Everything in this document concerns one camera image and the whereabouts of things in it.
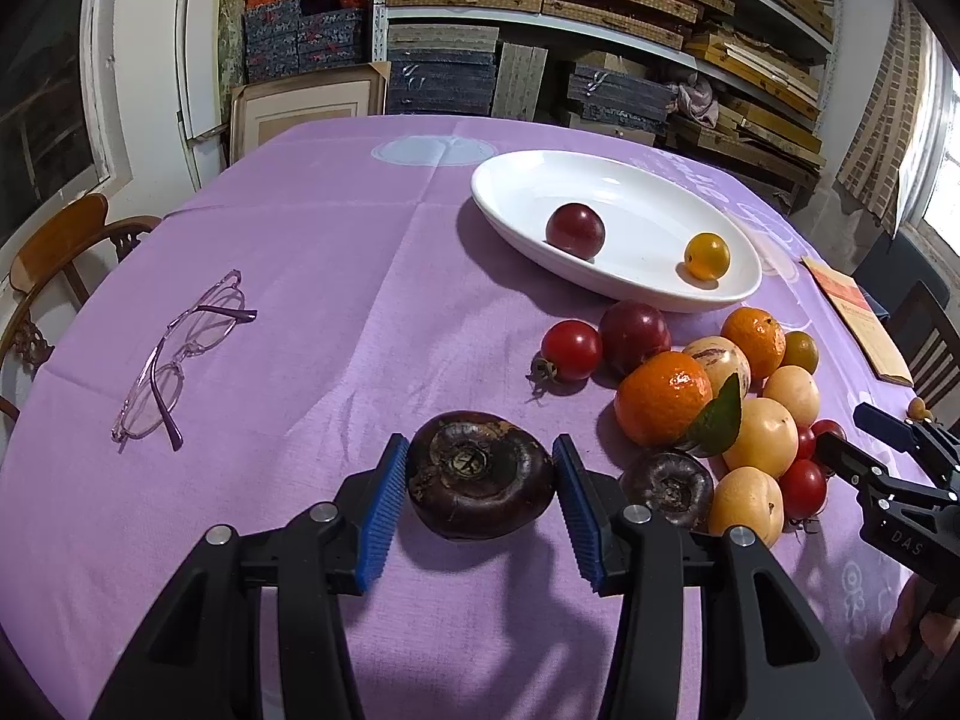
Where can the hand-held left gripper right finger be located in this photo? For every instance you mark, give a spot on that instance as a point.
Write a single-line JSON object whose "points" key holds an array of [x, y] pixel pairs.
{"points": [[581, 517]]}

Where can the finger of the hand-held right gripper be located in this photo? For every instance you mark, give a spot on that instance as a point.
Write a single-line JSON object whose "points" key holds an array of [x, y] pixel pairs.
{"points": [[881, 420], [844, 457]]}

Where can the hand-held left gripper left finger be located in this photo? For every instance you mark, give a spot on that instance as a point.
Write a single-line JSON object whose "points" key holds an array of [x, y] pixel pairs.
{"points": [[379, 517]]}

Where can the small dark brown mangosteen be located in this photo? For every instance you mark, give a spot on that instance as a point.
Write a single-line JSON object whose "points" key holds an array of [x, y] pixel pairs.
{"points": [[667, 487]]}

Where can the large dark brown mangosteen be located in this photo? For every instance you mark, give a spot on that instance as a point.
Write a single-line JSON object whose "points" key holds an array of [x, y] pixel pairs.
{"points": [[480, 499]]}

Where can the orange mandarin with leaf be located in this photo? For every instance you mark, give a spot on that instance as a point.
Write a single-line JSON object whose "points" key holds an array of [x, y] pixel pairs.
{"points": [[660, 397]]}

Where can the small striped pepino melon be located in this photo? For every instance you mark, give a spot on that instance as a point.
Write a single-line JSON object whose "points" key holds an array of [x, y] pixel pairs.
{"points": [[720, 360]]}

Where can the red cherry tomato with stem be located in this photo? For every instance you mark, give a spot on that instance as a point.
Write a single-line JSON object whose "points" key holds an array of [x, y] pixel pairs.
{"points": [[571, 349]]}

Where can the dark red plum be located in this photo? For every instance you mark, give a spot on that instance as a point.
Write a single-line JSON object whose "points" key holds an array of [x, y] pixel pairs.
{"points": [[575, 230], [634, 334]]}

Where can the white oval plate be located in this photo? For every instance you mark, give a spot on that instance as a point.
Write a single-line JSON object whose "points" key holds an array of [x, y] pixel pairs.
{"points": [[637, 195]]}

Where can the person's right hand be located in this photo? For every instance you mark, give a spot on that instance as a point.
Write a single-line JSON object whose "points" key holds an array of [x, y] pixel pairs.
{"points": [[907, 622]]}

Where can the small yellow round fruit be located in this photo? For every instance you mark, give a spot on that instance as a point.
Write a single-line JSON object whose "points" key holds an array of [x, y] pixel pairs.
{"points": [[916, 409]]}

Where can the yellow pepino melon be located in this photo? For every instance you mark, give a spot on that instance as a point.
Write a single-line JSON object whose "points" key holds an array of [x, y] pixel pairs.
{"points": [[793, 394], [761, 439], [746, 506]]}

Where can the dark slatted chair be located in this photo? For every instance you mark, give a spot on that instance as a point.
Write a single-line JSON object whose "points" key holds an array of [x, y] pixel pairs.
{"points": [[930, 345]]}

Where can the small green citrus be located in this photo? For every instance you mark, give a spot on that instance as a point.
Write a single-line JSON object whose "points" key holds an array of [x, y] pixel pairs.
{"points": [[801, 351]]}

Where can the dark blue chair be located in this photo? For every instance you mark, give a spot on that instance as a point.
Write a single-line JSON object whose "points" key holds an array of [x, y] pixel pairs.
{"points": [[889, 270]]}

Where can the purple framed eyeglasses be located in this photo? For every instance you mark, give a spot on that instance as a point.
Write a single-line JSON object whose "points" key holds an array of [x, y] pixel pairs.
{"points": [[166, 412]]}

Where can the yellow orange tomato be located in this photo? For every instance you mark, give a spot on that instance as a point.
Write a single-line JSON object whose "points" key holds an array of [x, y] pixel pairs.
{"points": [[706, 256]]}

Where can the purple tablecloth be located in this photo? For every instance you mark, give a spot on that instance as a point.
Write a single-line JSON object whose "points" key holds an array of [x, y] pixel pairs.
{"points": [[300, 277]]}

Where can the bright window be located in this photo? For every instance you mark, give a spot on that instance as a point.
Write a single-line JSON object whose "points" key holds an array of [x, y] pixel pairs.
{"points": [[941, 165]]}

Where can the brick patterned curtain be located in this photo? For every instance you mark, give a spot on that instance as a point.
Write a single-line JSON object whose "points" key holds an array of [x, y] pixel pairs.
{"points": [[877, 135]]}

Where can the stack of yellow wooden frames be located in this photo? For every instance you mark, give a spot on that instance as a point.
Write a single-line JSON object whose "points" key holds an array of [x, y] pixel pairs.
{"points": [[765, 90]]}

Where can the pink cloth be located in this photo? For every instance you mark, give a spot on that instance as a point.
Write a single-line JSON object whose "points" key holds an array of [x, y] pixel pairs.
{"points": [[697, 101]]}

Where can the pile of dark blue folders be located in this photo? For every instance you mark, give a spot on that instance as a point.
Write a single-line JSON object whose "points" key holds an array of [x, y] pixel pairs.
{"points": [[619, 97]]}

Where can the carved wooden chair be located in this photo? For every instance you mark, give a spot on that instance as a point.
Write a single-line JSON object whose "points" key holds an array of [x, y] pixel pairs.
{"points": [[60, 229]]}

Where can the stack of dark blue cases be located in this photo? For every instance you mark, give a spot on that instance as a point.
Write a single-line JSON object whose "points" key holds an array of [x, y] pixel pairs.
{"points": [[439, 82]]}

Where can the upright grey books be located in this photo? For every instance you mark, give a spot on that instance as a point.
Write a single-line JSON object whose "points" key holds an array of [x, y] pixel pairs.
{"points": [[519, 79]]}

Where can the stack of blue patterned boxes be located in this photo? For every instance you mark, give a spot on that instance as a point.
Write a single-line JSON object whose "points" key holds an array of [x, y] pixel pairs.
{"points": [[300, 37]]}

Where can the white cabinet door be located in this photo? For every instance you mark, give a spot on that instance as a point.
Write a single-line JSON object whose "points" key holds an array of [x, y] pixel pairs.
{"points": [[196, 52]]}

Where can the white metal shelf rack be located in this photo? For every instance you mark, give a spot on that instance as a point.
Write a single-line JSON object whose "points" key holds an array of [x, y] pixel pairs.
{"points": [[450, 13]]}

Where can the green marbled board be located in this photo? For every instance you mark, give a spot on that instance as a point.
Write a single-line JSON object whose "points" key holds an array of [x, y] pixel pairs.
{"points": [[229, 30]]}

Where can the dark window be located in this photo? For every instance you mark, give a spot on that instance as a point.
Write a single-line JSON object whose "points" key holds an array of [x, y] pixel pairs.
{"points": [[45, 105]]}

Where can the beige picture frame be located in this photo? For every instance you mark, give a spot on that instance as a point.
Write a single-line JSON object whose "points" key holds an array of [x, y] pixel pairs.
{"points": [[300, 105]]}

